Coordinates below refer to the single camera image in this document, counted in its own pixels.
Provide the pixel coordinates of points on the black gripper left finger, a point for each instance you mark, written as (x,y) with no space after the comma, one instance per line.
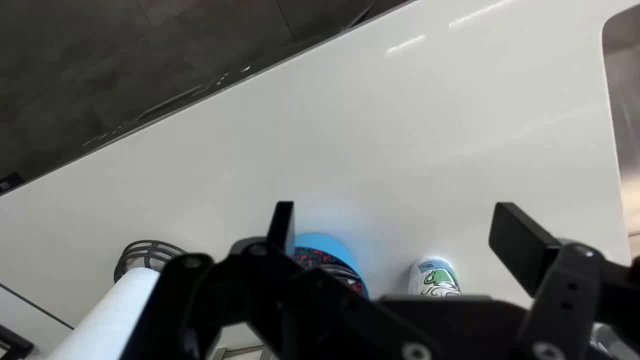
(267,301)

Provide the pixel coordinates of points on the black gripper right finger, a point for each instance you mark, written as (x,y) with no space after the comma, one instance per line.
(581,293)

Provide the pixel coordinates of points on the white paper towel roll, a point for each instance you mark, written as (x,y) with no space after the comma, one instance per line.
(107,320)

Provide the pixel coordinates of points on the printed paper cup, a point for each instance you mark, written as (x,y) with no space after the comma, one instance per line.
(437,276)

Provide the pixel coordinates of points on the stainless steel sink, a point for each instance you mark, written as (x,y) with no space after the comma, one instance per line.
(627,101)

